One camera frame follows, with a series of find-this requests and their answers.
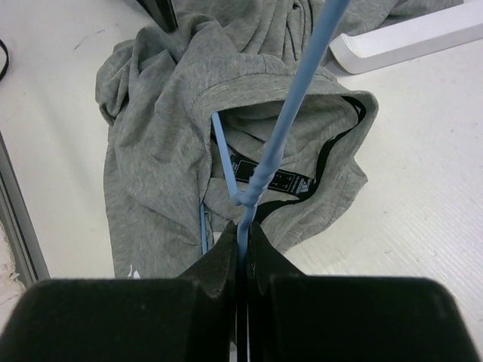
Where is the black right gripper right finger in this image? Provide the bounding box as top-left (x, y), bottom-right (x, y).
top-left (246, 222), bottom-right (305, 361)

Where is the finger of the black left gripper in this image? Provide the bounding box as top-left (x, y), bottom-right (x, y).
top-left (137, 0), bottom-right (178, 32)

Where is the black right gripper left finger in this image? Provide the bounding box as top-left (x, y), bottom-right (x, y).
top-left (178, 221), bottom-right (238, 361)

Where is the blue wire hanger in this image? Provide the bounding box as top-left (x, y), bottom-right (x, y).
top-left (210, 1), bottom-right (349, 256)

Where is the white clothes rack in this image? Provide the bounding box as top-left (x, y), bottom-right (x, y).
top-left (330, 1), bottom-right (482, 75)

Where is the black cable loop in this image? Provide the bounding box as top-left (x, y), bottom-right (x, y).
top-left (0, 37), bottom-right (11, 82)

